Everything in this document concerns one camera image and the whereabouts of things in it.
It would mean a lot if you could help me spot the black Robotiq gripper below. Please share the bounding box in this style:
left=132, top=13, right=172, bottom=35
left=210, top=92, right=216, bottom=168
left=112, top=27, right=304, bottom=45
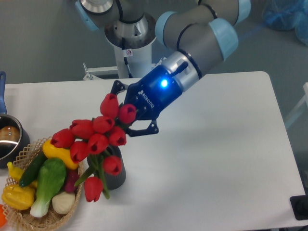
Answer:
left=110, top=64, right=183, bottom=137

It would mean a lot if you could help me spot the red tulip bouquet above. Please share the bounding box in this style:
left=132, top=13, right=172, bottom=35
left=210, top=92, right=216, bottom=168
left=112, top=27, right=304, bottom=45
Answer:
left=50, top=92, right=138, bottom=203

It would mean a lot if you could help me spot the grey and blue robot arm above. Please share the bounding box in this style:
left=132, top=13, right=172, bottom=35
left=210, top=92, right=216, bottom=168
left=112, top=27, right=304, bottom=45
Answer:
left=75, top=0, right=251, bottom=137

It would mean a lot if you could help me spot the dark grey ribbed vase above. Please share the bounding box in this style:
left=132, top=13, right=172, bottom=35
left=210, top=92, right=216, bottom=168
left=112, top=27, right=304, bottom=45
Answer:
left=82, top=144, right=126, bottom=202

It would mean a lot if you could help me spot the yellow squash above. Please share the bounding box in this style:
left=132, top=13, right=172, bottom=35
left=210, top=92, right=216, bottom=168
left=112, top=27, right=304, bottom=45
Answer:
left=42, top=140, right=78, bottom=170

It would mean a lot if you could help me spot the green bok choy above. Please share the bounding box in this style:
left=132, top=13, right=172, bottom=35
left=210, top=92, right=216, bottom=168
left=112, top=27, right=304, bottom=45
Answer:
left=30, top=158, right=66, bottom=218

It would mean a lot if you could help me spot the green cucumber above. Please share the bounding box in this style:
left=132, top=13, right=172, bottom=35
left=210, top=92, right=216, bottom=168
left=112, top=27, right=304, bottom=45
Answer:
left=19, top=151, right=47, bottom=187

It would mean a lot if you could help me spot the white garlic bulb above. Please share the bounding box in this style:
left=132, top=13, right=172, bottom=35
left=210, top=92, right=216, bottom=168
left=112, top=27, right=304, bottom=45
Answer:
left=52, top=192, right=75, bottom=215

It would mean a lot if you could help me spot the yellow banana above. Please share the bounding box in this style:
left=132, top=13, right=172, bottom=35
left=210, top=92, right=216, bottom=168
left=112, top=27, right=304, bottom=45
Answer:
left=7, top=162, right=38, bottom=189

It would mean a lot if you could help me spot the yellow bell pepper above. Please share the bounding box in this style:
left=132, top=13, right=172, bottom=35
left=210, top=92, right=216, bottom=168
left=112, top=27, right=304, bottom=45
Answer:
left=1, top=184, right=35, bottom=210

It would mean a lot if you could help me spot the woven wicker basket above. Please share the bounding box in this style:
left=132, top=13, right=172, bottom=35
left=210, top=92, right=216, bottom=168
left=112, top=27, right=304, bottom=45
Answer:
left=2, top=138, right=83, bottom=231

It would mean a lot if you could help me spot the blue plastic bag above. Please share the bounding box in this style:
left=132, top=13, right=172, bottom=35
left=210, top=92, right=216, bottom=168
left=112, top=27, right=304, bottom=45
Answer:
left=262, top=0, right=308, bottom=45

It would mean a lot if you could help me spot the orange fruit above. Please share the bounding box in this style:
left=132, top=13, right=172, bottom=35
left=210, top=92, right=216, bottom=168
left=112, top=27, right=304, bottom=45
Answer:
left=0, top=204, right=7, bottom=228

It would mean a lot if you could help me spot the black device at table edge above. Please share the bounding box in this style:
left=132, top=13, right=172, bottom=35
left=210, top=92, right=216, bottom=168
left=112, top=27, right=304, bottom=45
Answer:
left=290, top=195, right=308, bottom=220

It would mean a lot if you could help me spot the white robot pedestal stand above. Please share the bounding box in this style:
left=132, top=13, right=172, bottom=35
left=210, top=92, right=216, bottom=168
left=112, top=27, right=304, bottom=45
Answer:
left=83, top=44, right=161, bottom=80

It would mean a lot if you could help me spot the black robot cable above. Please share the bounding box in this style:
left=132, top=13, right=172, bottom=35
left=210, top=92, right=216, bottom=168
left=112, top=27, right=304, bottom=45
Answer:
left=121, top=37, right=133, bottom=79

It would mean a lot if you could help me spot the blue handled metal pot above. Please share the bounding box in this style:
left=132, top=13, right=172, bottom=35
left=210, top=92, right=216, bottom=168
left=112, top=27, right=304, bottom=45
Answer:
left=0, top=71, right=30, bottom=169

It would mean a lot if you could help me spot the white frame at right edge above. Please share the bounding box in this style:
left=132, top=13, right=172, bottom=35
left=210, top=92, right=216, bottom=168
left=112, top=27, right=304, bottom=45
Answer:
left=284, top=82, right=308, bottom=129

